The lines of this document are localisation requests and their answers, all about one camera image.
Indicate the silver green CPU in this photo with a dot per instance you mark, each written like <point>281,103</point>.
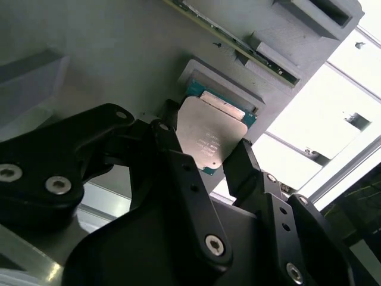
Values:
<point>205,134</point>

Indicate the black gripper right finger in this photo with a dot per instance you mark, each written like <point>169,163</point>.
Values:
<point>279,232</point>

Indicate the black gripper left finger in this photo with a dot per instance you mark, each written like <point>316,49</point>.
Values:
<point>44,167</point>

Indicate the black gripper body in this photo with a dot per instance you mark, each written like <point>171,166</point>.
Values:
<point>134,253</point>

